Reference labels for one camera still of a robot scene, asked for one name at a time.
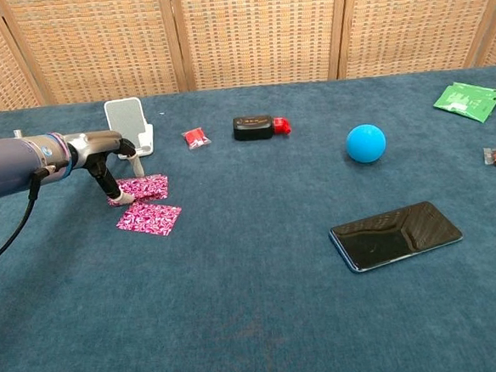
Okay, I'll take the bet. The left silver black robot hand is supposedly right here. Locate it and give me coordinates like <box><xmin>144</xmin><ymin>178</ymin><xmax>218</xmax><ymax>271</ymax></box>
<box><xmin>63</xmin><ymin>127</ymin><xmax>148</xmax><ymax>210</ymax></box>

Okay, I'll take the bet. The pink patterned card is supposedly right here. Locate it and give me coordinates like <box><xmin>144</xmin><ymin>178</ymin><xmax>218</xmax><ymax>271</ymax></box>
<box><xmin>114</xmin><ymin>198</ymin><xmax>185</xmax><ymax>241</ymax></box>
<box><xmin>106</xmin><ymin>188</ymin><xmax>169</xmax><ymax>209</ymax></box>
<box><xmin>115</xmin><ymin>172</ymin><xmax>171</xmax><ymax>201</ymax></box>

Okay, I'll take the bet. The white phone stand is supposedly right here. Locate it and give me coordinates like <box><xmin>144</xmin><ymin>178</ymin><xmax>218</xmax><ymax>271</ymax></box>
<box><xmin>103</xmin><ymin>95</ymin><xmax>156</xmax><ymax>161</ymax></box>

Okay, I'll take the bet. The small red candy packet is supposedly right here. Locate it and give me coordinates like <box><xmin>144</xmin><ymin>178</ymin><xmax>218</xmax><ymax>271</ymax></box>
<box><xmin>180</xmin><ymin>126</ymin><xmax>212</xmax><ymax>152</ymax></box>

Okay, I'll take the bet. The black case with red clip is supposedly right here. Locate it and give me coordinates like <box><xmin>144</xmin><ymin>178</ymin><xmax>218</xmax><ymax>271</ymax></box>
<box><xmin>231</xmin><ymin>112</ymin><xmax>293</xmax><ymax>143</ymax></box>

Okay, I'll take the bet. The blue carpet table cover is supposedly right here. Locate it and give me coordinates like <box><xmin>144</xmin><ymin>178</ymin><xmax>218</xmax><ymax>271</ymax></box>
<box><xmin>0</xmin><ymin>65</ymin><xmax>496</xmax><ymax>372</ymax></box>

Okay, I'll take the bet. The woven bamboo folding screen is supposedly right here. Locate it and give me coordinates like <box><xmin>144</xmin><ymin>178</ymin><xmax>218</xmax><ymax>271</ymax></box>
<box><xmin>0</xmin><ymin>0</ymin><xmax>496</xmax><ymax>123</ymax></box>

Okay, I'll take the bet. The blue ball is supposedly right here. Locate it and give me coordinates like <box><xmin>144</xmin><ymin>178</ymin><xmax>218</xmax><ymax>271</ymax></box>
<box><xmin>344</xmin><ymin>122</ymin><xmax>388</xmax><ymax>166</ymax></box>

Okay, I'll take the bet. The black smartphone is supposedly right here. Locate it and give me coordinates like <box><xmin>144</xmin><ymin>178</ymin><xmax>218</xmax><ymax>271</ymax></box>
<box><xmin>327</xmin><ymin>199</ymin><xmax>466</xmax><ymax>275</ymax></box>

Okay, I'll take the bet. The green foil packet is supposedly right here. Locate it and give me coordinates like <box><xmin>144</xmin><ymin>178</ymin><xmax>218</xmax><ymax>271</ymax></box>
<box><xmin>431</xmin><ymin>78</ymin><xmax>496</xmax><ymax>127</ymax></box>

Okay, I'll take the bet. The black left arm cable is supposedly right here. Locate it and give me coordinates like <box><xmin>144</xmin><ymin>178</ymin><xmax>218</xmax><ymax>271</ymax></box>
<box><xmin>0</xmin><ymin>163</ymin><xmax>64</xmax><ymax>273</ymax></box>

